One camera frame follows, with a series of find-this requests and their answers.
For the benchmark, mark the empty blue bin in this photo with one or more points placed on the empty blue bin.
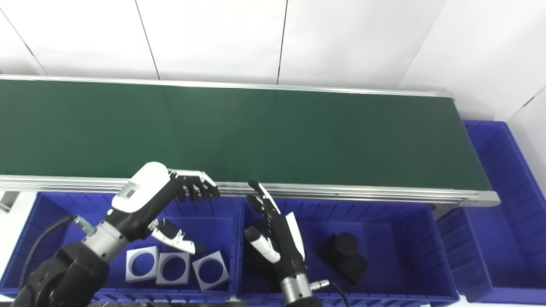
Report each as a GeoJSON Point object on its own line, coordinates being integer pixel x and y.
{"type": "Point", "coordinates": [507, 238]}

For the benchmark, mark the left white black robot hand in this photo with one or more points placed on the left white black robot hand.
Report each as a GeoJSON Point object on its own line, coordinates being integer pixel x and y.
{"type": "Point", "coordinates": [140, 192]}

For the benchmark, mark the blue bin with white parts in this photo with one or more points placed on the blue bin with white parts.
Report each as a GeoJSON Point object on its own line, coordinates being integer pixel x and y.
{"type": "Point", "coordinates": [55, 230]}

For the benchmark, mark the blue bin with black parts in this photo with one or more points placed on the blue bin with black parts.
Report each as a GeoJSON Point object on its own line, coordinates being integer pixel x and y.
{"type": "Point", "coordinates": [396, 256]}

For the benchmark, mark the white square part with hole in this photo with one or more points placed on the white square part with hole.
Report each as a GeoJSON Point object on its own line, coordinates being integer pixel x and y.
{"type": "Point", "coordinates": [130, 256]}
{"type": "Point", "coordinates": [222, 260]}
{"type": "Point", "coordinates": [162, 279]}

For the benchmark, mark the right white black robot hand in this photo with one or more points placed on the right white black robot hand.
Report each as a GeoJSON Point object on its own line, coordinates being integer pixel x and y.
{"type": "Point", "coordinates": [286, 247]}

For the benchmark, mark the black cylinder part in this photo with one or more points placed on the black cylinder part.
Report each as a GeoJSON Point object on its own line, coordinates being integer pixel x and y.
{"type": "Point", "coordinates": [254, 262]}

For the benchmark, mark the green conveyor belt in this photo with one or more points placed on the green conveyor belt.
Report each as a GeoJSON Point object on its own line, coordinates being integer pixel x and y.
{"type": "Point", "coordinates": [256, 136]}
{"type": "Point", "coordinates": [341, 194]}

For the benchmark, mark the black block with cylinder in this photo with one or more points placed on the black block with cylinder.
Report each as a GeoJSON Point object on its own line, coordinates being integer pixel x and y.
{"type": "Point", "coordinates": [343, 256]}

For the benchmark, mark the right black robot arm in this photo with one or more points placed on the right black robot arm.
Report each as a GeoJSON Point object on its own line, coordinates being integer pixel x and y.
{"type": "Point", "coordinates": [298, 292]}

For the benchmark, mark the aluminium conveyor leg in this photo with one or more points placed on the aluminium conveyor leg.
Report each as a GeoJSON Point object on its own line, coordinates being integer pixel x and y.
{"type": "Point", "coordinates": [7, 200]}

